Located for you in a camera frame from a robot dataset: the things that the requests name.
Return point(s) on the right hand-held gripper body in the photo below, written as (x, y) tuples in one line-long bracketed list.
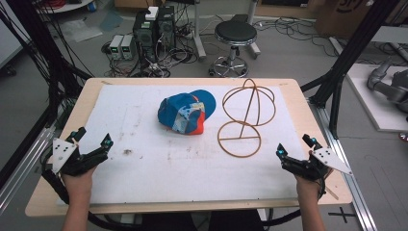
[(316, 163)]

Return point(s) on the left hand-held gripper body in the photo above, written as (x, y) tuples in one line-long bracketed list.
[(65, 154)]

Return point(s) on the person's right hand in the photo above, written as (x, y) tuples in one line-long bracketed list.
[(307, 187)]

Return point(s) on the person's left hand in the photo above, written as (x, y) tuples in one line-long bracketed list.
[(78, 184)]

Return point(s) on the thin wooden stick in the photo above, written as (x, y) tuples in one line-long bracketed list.
[(332, 192)]

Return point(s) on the white table mat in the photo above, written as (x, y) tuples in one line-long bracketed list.
[(166, 166)]

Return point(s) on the white floor board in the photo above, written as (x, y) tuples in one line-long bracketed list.
[(378, 112)]

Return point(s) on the blue and orange cap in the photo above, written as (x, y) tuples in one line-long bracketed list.
[(186, 112)]

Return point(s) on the grey bench power supply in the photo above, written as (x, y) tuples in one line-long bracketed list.
[(115, 46), (127, 46)]

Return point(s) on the person's dark legs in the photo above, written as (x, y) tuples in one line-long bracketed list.
[(205, 221)]

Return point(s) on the black computer tower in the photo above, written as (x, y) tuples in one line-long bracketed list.
[(166, 27), (145, 35)]

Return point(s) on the black round stool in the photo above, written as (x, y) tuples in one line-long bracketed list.
[(235, 32)]

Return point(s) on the blue tape roll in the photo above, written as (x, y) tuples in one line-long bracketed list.
[(92, 6)]

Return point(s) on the cardboard box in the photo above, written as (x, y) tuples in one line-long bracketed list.
[(343, 16)]

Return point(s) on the white box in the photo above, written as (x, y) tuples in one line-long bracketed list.
[(152, 13)]

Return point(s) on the aluminium rail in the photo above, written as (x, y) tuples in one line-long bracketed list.
[(22, 166), (346, 166)]

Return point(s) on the black metal frame post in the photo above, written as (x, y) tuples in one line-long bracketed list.
[(346, 57), (35, 57)]

